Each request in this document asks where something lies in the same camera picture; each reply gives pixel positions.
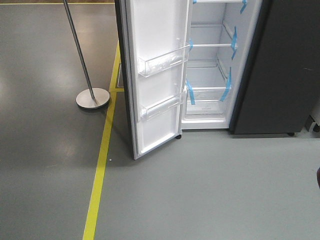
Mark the clear middle door bin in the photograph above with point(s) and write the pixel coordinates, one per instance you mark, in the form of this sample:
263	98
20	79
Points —
158	64

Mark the clear crisper drawer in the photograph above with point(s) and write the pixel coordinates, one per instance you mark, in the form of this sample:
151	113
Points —
206	101

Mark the clear door bin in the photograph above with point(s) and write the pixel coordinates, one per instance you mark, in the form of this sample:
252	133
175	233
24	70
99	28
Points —
149	112
158	64

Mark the silver stand with round base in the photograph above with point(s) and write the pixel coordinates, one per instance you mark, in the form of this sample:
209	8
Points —
93	97

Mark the clear lower door bin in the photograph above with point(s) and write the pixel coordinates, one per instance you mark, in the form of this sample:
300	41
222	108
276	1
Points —
149	112

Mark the dark grey fridge body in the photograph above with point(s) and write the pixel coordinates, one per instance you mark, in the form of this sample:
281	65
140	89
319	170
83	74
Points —
266	53

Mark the grey appliance at right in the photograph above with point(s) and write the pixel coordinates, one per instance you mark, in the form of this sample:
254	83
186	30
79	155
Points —
313	121

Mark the floor sign plate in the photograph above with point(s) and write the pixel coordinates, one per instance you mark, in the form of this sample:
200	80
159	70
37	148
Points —
120	83

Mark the open fridge door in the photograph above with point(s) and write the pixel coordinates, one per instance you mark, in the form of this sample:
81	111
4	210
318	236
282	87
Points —
147	29

